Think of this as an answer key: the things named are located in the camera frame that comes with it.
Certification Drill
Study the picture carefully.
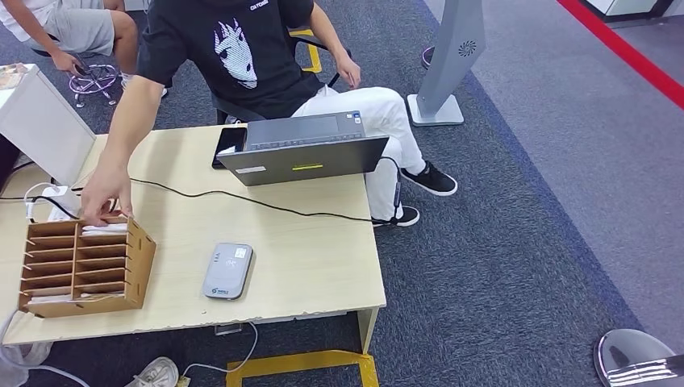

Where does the person's left hand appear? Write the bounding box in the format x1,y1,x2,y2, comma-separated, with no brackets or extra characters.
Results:
335,53,363,90

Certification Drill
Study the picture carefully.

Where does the person's right hand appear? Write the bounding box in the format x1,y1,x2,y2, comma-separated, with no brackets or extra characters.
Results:
80,161,135,228

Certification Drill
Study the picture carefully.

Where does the hotel key card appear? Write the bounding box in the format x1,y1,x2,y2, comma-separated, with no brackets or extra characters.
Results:
27,293,73,306

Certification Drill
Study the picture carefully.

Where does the white card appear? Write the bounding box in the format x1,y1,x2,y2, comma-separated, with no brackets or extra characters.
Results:
80,223,129,237

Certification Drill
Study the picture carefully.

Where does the wooden card organizer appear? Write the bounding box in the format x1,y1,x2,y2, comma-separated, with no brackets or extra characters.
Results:
17,214,157,320

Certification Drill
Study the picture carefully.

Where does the person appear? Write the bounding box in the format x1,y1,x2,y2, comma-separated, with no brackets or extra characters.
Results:
80,0,459,229
0,0,169,100

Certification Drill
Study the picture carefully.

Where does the grey card reader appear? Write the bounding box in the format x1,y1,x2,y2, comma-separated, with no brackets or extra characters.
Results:
201,243,255,302

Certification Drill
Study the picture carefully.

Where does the white cabinet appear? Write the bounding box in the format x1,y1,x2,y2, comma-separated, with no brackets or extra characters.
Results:
0,64,98,187

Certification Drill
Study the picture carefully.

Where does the grey kiosk stand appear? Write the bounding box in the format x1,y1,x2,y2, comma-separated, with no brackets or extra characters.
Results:
407,0,487,127

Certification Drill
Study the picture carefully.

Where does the grey laptop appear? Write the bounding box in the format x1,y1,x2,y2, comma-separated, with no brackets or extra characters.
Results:
216,110,390,187

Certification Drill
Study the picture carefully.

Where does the chrome stool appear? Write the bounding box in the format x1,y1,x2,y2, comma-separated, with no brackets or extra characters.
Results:
31,47,119,110

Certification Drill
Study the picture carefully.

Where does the black office chair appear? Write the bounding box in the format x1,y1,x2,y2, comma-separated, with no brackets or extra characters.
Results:
211,34,354,125

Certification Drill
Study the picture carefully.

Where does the black smartphone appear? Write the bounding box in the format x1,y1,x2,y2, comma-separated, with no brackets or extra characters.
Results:
211,126,248,170

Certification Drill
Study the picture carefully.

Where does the brown printed paper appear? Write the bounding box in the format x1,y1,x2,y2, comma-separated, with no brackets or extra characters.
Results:
0,62,27,91

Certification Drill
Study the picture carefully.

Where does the white sneaker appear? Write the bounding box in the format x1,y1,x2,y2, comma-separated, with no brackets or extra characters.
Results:
123,356,180,387

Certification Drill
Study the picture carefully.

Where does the yellow floor tape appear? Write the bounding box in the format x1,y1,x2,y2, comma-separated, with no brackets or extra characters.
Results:
225,349,381,387

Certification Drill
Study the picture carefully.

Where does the white furniture base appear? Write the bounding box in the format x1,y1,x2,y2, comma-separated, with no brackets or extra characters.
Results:
582,0,674,23

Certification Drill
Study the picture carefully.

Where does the chrome round base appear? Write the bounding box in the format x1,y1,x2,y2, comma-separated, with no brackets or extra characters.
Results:
593,328,684,387

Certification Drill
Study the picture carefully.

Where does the white charger with cable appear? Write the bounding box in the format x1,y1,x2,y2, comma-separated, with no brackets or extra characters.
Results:
23,182,82,224

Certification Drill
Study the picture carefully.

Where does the black power cable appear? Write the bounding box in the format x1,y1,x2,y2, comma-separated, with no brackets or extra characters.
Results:
0,156,402,227

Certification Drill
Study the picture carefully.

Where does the thick white cable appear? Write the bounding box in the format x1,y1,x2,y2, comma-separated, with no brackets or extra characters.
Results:
0,310,91,387

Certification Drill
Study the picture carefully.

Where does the white reader cable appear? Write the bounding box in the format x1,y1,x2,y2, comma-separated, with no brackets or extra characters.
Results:
181,320,259,381

